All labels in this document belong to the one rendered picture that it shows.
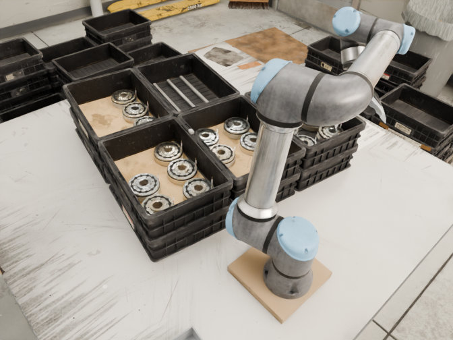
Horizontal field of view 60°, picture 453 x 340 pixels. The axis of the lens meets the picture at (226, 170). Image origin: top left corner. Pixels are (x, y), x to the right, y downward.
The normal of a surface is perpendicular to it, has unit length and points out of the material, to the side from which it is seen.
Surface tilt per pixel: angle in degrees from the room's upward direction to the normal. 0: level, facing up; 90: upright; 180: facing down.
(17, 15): 90
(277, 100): 81
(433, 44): 94
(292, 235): 7
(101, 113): 0
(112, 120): 0
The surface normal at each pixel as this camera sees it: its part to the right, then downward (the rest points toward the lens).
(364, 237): 0.04, -0.72
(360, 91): 0.50, -0.07
